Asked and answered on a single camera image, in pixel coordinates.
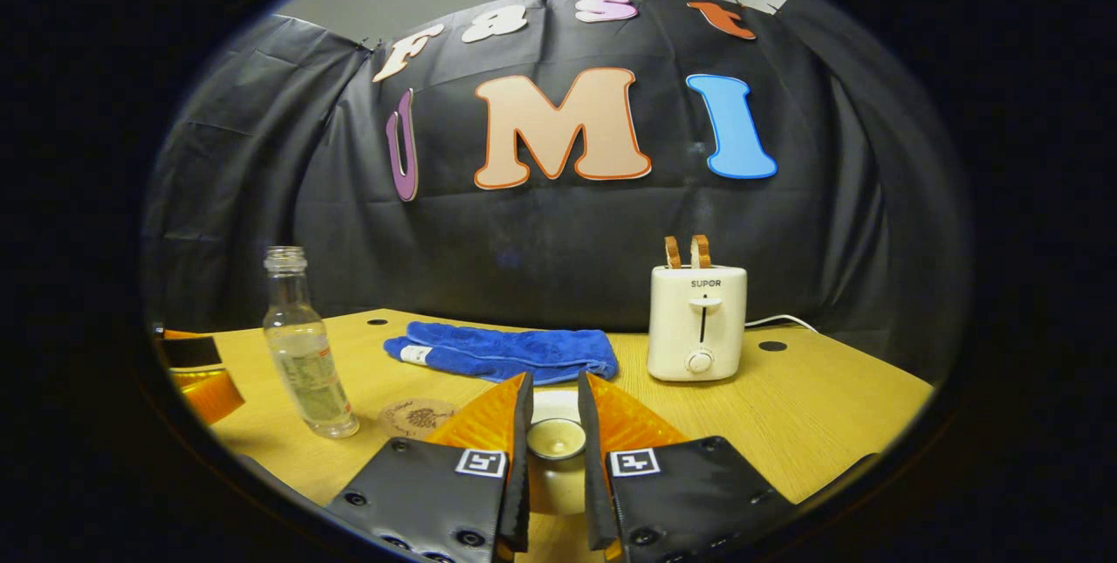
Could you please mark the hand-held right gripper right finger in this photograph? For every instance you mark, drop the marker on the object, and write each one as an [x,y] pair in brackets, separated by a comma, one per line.
[593,484]

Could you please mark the black backdrop cloth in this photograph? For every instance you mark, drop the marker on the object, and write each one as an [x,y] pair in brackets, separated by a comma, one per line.
[541,240]

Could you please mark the blue towel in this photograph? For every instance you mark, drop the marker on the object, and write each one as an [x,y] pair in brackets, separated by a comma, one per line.
[506,352]

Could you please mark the yellow teacup lid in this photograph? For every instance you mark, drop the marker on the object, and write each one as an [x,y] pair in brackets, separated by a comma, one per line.
[557,480]

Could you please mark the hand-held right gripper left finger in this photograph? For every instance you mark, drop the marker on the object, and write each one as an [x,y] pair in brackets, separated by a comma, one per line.
[521,476]

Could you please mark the round wooden coaster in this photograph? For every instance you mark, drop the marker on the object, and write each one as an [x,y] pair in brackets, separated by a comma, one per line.
[410,419]

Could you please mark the clear water bottle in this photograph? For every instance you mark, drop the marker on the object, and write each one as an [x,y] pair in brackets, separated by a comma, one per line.
[305,362]

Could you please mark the toast slice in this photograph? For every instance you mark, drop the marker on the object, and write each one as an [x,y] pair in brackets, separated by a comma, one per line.
[672,253]
[701,251]

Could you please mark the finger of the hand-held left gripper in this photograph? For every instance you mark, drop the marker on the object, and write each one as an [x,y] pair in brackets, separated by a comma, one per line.
[192,352]
[209,395]

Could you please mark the cream toaster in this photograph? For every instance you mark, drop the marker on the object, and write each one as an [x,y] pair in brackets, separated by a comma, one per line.
[676,319]

